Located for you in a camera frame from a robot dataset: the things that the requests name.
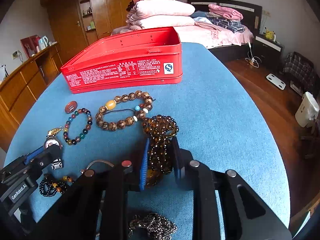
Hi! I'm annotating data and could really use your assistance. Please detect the white bathroom scale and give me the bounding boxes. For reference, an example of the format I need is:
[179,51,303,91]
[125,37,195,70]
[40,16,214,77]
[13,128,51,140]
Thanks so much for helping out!
[266,73,286,90]

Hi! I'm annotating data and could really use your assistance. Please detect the bed with pink cover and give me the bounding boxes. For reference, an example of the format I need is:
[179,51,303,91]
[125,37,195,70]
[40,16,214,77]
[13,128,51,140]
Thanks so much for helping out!
[111,15,253,49]

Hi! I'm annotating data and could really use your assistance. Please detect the large wooden bead bracelet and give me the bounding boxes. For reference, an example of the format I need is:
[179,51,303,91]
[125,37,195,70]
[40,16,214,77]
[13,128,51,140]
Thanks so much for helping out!
[95,90,154,132]

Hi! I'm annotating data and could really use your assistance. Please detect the plaid bag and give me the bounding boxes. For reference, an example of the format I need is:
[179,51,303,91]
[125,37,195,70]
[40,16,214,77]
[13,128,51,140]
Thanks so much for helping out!
[283,51,317,92]

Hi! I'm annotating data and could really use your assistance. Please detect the wooden wardrobe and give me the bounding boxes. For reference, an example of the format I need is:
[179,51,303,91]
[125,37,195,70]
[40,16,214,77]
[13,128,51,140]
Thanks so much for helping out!
[40,0,131,63]

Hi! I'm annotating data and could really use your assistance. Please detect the red metal tin box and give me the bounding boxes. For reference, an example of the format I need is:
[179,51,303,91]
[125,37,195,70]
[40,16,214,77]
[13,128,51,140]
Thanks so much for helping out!
[61,27,183,94]

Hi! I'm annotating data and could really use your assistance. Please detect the gold pendant charm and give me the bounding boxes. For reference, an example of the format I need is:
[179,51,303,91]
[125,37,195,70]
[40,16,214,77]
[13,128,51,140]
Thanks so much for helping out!
[47,126,63,137]

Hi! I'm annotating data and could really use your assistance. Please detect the wooden sideboard cabinet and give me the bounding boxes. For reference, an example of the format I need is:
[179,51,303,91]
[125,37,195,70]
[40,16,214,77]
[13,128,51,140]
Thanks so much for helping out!
[0,43,63,152]

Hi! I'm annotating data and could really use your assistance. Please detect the folded pink quilts stack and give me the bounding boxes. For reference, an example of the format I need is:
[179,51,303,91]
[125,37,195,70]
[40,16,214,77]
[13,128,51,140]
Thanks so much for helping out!
[126,0,195,29]

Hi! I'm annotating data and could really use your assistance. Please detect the multicolour bead bracelet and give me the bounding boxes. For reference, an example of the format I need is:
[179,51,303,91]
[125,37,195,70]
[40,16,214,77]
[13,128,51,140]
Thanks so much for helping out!
[62,107,93,146]

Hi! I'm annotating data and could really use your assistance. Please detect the yellow pikachu plush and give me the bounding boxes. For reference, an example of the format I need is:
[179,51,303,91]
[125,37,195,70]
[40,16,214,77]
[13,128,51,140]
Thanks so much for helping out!
[264,30,276,41]

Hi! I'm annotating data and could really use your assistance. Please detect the reddish brown agate ring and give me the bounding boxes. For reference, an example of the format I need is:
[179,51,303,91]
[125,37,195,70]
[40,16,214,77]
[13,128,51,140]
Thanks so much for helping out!
[64,100,79,114]

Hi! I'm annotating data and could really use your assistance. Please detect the black bead necklace amber beads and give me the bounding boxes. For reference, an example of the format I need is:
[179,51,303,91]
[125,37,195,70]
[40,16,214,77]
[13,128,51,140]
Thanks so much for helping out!
[39,173,74,197]

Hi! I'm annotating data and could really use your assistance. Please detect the white electric kettle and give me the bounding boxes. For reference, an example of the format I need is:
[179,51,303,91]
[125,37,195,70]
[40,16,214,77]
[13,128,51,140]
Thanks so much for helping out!
[38,36,49,50]

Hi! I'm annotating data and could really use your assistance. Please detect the dark amber bead necklace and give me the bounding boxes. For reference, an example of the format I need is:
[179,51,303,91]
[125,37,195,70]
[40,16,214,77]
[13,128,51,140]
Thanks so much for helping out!
[141,114,180,188]

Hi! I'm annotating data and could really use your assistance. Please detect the folded pink towel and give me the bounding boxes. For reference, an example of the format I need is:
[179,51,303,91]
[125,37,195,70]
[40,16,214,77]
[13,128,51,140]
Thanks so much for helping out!
[208,4,244,21]

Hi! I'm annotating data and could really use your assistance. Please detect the white power strip cable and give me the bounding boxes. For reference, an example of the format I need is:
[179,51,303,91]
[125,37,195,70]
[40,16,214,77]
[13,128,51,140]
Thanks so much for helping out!
[245,41,262,69]

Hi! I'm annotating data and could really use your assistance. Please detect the silver wrist watch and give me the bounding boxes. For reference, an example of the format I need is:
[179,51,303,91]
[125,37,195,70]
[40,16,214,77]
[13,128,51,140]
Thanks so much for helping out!
[43,135,63,170]

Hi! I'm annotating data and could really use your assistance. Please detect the grey metallic bead chain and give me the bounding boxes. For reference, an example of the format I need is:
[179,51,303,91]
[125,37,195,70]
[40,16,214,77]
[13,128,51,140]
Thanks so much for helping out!
[128,212,179,240]

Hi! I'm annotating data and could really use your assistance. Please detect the red picture frame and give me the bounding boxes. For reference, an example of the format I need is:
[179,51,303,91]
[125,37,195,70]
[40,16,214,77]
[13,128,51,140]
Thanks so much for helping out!
[20,35,40,58]

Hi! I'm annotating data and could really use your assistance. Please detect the black bedside table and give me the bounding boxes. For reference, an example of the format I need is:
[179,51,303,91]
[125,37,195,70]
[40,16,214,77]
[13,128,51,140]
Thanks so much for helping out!
[253,35,283,70]

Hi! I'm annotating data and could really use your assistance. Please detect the blue table mat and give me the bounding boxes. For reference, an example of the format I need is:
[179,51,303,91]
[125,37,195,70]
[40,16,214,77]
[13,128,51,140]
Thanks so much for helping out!
[4,43,290,239]

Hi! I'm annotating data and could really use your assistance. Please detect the folded plaid clothes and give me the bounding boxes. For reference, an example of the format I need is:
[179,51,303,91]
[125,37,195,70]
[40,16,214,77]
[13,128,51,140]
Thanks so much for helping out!
[206,14,246,33]

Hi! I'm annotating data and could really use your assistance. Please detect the white appliance on floor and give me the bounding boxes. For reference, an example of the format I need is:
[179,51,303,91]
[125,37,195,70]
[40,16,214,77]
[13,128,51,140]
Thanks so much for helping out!
[295,92,319,127]

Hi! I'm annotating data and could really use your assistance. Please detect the dark wooden headboard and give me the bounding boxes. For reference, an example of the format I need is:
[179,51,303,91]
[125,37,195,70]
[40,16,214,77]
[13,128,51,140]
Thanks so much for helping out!
[187,0,263,35]

